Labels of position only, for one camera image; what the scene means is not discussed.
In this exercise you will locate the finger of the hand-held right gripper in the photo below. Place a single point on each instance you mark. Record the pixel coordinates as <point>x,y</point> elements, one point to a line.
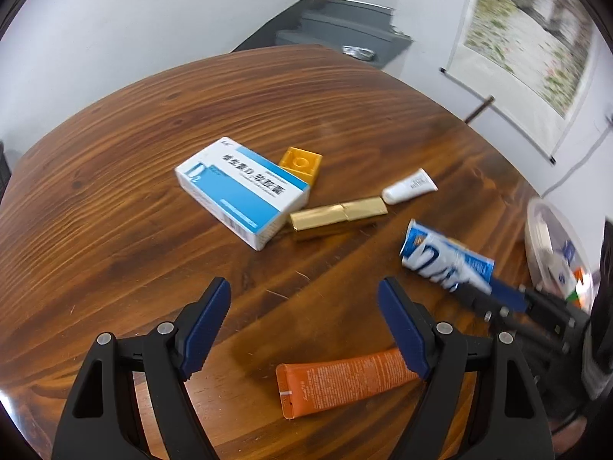
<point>507,292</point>
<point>479,304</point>

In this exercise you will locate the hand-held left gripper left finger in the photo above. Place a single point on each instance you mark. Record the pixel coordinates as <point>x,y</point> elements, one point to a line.
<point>206,330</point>

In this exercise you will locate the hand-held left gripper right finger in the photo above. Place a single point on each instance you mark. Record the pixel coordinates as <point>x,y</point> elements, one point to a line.
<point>402,330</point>

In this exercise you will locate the blue white toothpaste tube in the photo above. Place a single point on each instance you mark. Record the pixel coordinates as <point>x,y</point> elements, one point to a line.
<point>440,258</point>

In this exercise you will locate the clear plastic basin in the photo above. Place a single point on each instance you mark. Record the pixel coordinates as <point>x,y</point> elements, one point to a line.
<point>539,230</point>

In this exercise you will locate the orange tube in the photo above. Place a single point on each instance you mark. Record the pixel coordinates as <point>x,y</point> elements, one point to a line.
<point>335,378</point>

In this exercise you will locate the gold box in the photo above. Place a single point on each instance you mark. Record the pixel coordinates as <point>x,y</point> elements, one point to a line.
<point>335,215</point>

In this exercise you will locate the small white tube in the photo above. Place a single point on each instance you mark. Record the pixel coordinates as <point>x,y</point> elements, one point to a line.
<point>407,189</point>

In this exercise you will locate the blue striped white medicine box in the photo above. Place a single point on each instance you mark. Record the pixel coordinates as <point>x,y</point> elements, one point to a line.
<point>239,187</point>

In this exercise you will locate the yellow toy brick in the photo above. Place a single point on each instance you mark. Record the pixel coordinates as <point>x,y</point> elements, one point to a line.
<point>299,160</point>

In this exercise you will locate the wooden desktop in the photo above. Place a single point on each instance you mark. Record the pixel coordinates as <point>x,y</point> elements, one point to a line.
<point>119,225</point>

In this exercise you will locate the wooden stick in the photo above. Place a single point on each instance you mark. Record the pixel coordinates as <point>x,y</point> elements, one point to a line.
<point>479,109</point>

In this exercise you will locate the black chair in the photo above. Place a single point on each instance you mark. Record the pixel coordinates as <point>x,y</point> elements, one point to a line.
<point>4,167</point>

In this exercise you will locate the crumpled foil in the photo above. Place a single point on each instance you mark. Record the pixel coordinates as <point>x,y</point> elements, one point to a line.
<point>358,51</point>

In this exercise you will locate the grey stairs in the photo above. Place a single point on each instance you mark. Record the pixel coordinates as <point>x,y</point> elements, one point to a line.
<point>335,24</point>

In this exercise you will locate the wall scroll painting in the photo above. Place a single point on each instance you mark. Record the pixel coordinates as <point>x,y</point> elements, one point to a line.
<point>522,33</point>

